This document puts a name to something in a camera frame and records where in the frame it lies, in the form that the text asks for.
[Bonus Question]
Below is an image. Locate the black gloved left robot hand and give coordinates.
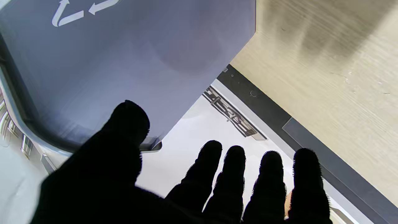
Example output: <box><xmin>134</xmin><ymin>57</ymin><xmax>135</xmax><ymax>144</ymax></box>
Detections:
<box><xmin>30</xmin><ymin>100</ymin><xmax>334</xmax><ymax>224</ymax></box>

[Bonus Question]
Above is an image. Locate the grey plastic waste bin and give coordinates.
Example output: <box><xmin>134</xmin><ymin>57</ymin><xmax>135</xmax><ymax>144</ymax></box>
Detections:
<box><xmin>0</xmin><ymin>0</ymin><xmax>257</xmax><ymax>156</ymax></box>

